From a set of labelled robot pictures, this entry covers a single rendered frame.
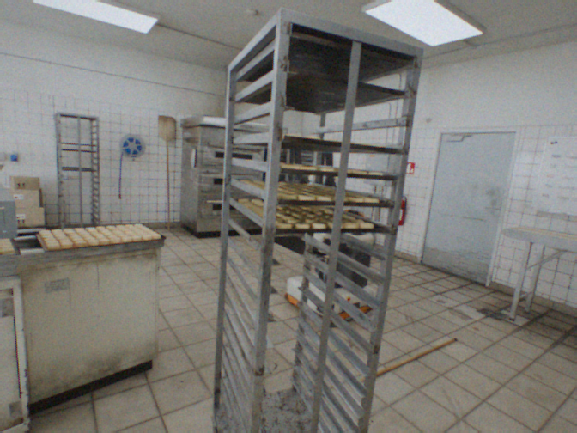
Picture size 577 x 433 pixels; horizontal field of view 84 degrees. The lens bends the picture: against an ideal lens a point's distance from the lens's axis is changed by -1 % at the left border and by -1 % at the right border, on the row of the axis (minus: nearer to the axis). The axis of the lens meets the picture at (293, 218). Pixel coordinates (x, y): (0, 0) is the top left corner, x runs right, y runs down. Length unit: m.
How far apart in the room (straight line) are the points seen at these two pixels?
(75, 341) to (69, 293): 0.28
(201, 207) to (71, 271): 3.76
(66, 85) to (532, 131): 6.45
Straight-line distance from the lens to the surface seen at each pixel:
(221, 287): 1.62
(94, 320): 2.20
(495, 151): 5.05
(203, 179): 5.55
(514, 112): 5.02
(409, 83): 1.17
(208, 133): 5.58
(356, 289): 1.34
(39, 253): 2.02
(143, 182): 6.37
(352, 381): 1.47
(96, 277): 2.10
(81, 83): 6.29
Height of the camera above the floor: 1.44
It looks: 10 degrees down
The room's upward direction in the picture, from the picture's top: 5 degrees clockwise
